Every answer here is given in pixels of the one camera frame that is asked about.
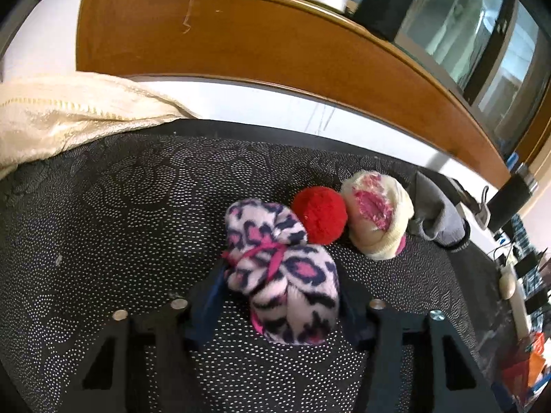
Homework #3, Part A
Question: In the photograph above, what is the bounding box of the cream and pink sock ball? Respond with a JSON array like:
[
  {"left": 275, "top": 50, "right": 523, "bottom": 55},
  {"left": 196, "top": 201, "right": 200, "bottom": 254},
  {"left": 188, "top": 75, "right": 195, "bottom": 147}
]
[{"left": 340, "top": 170, "right": 416, "bottom": 262}]

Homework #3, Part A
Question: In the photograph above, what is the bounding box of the black cylinder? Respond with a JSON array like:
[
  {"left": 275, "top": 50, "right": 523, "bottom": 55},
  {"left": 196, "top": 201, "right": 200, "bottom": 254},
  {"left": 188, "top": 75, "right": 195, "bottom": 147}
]
[{"left": 352, "top": 0, "right": 419, "bottom": 44}]

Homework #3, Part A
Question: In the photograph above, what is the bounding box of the cream cloth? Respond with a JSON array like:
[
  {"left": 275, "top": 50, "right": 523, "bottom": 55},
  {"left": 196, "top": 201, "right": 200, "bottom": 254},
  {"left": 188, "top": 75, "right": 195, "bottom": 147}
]
[{"left": 0, "top": 70, "right": 199, "bottom": 180}]

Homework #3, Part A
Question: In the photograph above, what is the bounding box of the white plug adapter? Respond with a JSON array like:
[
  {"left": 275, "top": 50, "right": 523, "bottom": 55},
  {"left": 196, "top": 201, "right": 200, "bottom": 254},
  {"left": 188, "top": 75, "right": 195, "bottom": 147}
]
[{"left": 472, "top": 184, "right": 492, "bottom": 230}]

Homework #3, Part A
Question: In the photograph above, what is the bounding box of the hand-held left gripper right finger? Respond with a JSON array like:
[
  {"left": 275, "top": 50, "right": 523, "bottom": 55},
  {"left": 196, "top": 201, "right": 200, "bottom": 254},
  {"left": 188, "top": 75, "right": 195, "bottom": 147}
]
[{"left": 339, "top": 287, "right": 503, "bottom": 413}]

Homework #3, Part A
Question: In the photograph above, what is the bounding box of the leopard print fuzzy sock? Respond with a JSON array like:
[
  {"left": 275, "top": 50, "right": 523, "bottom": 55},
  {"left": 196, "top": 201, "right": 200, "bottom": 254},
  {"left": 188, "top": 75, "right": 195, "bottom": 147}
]
[{"left": 221, "top": 197, "right": 342, "bottom": 347}]

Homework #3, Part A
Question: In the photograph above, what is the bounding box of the grey sock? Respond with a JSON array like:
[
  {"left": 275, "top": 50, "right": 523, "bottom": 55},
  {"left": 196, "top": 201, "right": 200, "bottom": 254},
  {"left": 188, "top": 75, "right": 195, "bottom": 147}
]
[{"left": 406, "top": 169, "right": 473, "bottom": 253}]

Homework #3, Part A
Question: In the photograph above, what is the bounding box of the black dotted blanket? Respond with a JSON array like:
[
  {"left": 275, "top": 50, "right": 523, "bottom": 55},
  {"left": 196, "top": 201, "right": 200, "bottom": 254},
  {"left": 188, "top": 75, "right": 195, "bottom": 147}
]
[{"left": 0, "top": 118, "right": 517, "bottom": 413}]

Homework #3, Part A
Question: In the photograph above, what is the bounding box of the blue plaid cloth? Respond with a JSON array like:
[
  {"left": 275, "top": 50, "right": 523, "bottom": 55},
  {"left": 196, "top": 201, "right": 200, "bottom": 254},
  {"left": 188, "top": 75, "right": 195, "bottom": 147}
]
[{"left": 509, "top": 214, "right": 551, "bottom": 268}]

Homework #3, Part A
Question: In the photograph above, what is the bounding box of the white oval pebble-shaped object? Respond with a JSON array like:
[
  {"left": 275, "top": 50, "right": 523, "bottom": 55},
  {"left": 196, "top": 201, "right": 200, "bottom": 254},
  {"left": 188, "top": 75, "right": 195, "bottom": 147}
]
[{"left": 498, "top": 271, "right": 517, "bottom": 300}]

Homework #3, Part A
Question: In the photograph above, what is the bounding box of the long white power strip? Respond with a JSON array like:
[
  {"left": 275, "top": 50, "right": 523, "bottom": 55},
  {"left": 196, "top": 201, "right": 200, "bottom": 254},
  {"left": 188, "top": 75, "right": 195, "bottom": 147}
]
[{"left": 511, "top": 274, "right": 533, "bottom": 341}]

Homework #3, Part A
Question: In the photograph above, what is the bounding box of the cardboard box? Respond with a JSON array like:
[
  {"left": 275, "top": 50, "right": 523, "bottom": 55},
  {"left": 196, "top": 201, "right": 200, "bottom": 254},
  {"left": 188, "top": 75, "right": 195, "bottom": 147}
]
[{"left": 498, "top": 330, "right": 551, "bottom": 410}]

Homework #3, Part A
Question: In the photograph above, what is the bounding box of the black thermos flask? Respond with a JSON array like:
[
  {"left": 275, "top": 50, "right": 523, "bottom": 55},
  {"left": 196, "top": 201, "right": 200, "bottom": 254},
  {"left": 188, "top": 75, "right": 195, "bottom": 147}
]
[{"left": 486, "top": 162, "right": 540, "bottom": 234}]

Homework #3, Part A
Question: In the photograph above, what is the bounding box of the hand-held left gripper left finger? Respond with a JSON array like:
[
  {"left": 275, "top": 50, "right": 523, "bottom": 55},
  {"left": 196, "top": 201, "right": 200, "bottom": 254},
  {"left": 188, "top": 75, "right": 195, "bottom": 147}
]
[{"left": 64, "top": 262, "right": 230, "bottom": 413}]

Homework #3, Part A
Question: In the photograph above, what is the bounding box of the wooden window frame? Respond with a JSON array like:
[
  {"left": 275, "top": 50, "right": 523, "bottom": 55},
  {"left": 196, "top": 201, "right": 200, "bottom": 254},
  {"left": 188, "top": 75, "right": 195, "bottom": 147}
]
[{"left": 75, "top": 0, "right": 551, "bottom": 190}]

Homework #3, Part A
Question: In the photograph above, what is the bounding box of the red pompom ball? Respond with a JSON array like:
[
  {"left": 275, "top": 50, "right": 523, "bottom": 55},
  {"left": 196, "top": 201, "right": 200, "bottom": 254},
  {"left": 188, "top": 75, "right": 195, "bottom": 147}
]
[{"left": 291, "top": 185, "right": 349, "bottom": 247}]

